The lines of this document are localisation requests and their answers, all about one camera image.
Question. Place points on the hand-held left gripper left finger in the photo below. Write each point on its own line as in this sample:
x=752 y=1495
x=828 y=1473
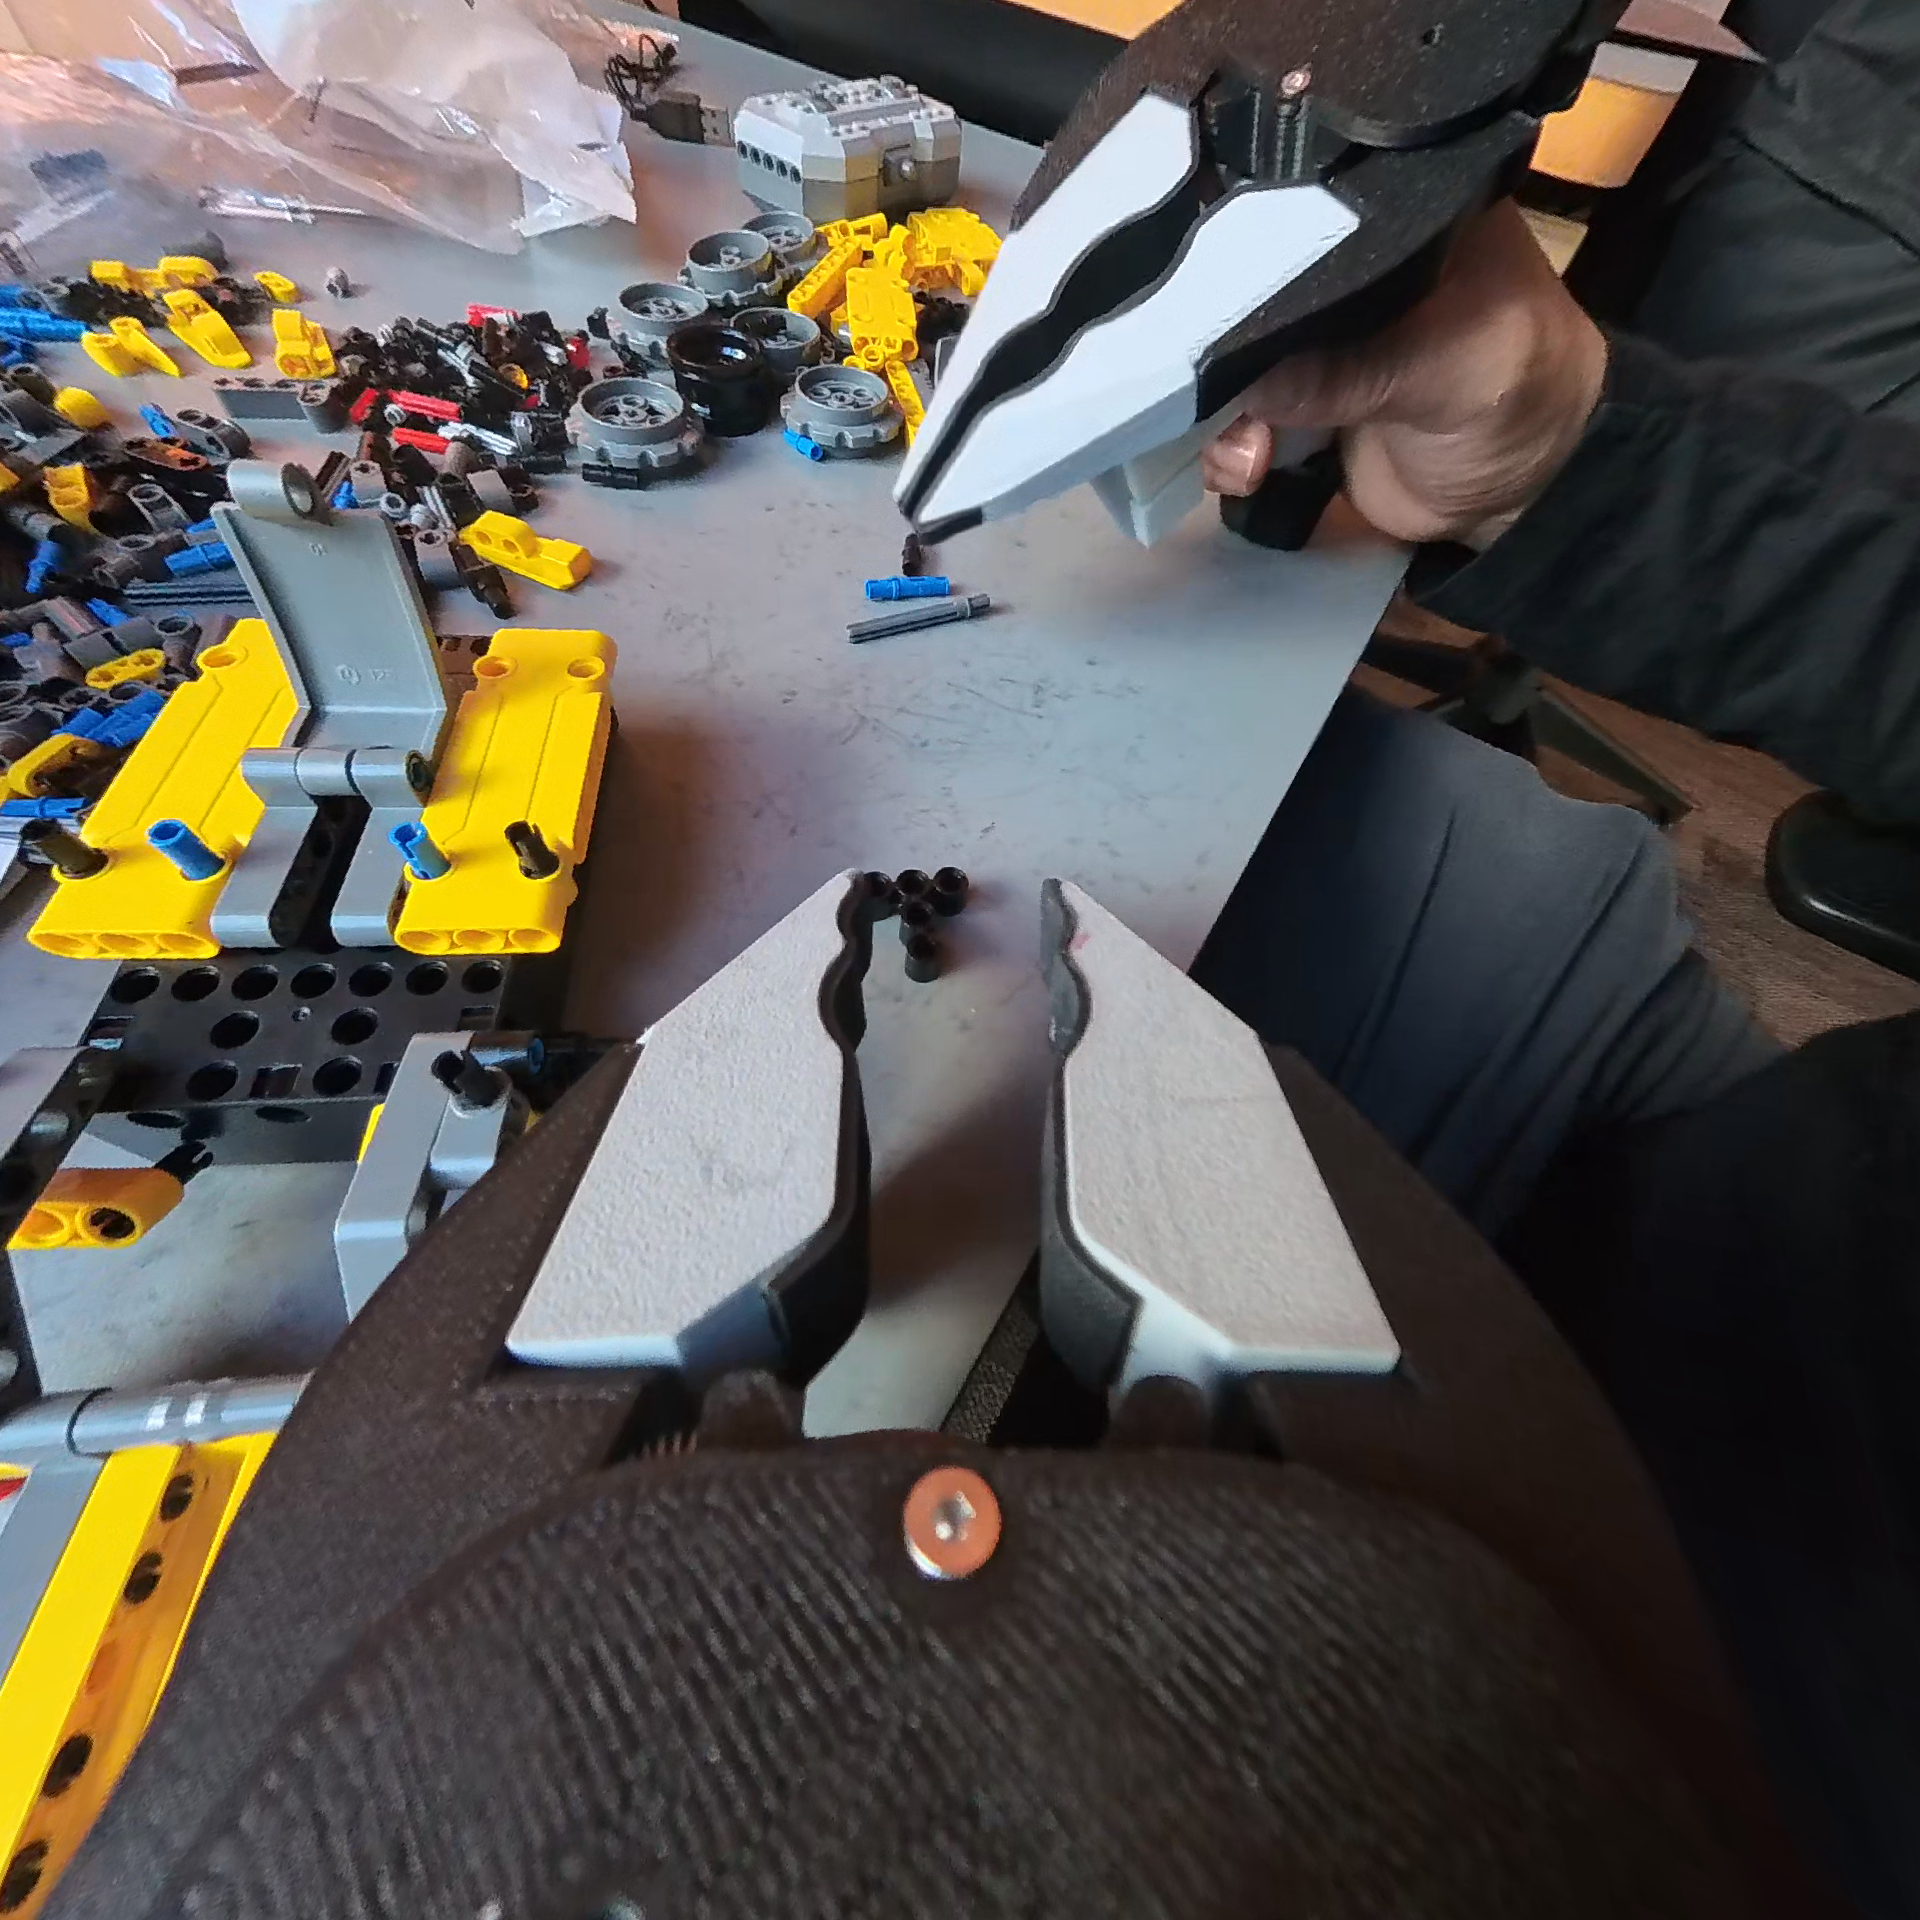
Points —
x=705 y=1185

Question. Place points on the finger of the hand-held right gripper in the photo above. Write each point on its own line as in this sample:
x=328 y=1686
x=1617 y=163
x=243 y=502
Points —
x=1170 y=361
x=1079 y=212

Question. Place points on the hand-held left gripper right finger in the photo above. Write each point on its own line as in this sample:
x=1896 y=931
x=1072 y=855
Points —
x=1200 y=1202

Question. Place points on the blue pin brick piece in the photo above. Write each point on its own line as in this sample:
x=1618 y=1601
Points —
x=905 y=589

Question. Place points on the black connector brick piece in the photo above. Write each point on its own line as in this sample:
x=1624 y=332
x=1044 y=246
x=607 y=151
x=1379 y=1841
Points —
x=922 y=909

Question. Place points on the grey axle rod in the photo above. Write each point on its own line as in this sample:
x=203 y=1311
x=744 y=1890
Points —
x=915 y=618

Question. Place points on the yellow toy brick vehicle model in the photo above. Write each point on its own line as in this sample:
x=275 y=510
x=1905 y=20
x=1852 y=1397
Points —
x=495 y=780

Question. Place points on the pile of small brick parts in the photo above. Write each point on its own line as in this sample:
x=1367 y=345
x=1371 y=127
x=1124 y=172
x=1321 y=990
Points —
x=224 y=435

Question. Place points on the person's right forearm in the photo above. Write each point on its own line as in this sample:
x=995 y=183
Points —
x=1724 y=451

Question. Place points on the grey desk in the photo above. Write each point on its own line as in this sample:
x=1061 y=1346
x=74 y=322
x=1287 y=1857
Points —
x=1050 y=722

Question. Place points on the person's right hand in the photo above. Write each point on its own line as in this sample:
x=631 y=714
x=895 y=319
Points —
x=1441 y=390

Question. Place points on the beige table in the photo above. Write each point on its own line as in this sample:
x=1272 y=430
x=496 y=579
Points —
x=1588 y=121

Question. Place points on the grey battery box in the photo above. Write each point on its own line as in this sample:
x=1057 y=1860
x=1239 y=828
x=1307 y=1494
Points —
x=839 y=150

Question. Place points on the person's grey trouser legs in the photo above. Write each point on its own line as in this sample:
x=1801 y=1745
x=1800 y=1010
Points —
x=1469 y=931

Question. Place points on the clear plastic bag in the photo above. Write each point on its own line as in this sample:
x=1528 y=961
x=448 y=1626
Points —
x=135 y=150
x=450 y=106

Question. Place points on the black office chair with armrest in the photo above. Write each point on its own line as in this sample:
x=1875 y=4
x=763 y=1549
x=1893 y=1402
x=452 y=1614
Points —
x=1845 y=869

